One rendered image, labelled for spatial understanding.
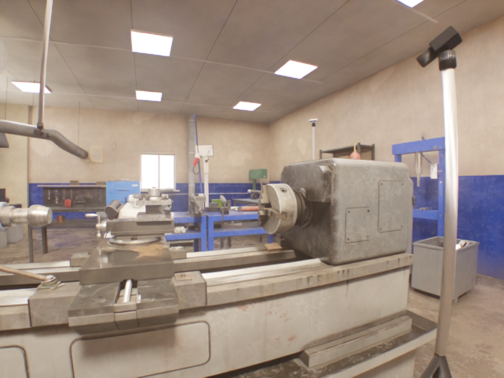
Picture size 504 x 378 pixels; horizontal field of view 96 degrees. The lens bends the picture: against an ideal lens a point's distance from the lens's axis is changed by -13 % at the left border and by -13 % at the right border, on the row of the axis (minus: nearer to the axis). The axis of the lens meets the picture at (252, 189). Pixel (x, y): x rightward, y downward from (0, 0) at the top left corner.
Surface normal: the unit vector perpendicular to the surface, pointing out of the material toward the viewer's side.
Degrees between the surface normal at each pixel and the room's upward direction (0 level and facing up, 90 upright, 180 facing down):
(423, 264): 90
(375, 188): 90
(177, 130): 90
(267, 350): 90
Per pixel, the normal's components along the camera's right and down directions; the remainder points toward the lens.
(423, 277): -0.88, 0.00
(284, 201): 0.36, -0.32
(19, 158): 0.38, 0.01
